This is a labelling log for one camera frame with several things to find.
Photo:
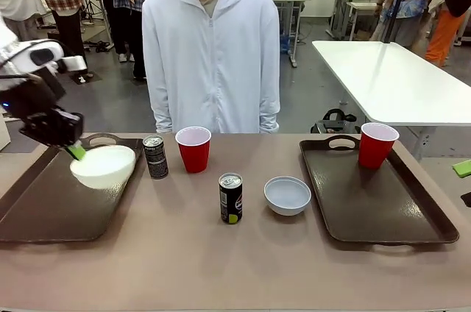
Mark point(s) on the white desk with grey legs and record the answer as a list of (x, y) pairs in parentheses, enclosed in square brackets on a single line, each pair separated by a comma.
[(292, 14)]

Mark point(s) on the white bowl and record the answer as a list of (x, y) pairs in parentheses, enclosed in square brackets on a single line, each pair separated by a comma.
[(105, 168)]

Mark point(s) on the black soda can white print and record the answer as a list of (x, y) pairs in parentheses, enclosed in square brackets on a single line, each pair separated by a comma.
[(156, 159)]

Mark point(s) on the black soda can green mark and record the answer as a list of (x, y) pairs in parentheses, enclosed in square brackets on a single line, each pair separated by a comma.
[(230, 199)]

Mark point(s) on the black bag on floor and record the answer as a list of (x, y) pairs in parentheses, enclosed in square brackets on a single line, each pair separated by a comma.
[(335, 122)]

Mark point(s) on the red plastic cup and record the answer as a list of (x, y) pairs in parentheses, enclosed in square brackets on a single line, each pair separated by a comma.
[(193, 154), (375, 148)]

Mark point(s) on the grey desk with clutter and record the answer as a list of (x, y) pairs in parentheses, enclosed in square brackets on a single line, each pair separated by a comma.
[(349, 10)]

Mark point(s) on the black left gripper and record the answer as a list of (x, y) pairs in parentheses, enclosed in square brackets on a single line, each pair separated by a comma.
[(48, 124)]

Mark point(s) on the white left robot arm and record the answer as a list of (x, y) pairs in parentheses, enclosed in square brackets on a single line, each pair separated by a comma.
[(22, 52)]

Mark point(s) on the person in white hoodie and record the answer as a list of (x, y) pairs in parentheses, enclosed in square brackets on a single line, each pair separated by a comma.
[(211, 62)]

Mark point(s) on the white folding table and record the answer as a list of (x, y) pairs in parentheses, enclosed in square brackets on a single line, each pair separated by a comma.
[(397, 84)]

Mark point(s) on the pale blue bowl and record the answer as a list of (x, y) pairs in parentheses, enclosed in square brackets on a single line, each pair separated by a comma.
[(287, 198)]

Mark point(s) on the brown plastic serving tray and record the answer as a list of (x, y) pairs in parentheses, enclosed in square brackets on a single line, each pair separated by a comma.
[(379, 205), (48, 201)]

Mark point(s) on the person in orange trousers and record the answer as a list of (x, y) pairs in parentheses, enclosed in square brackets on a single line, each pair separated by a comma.
[(447, 21)]

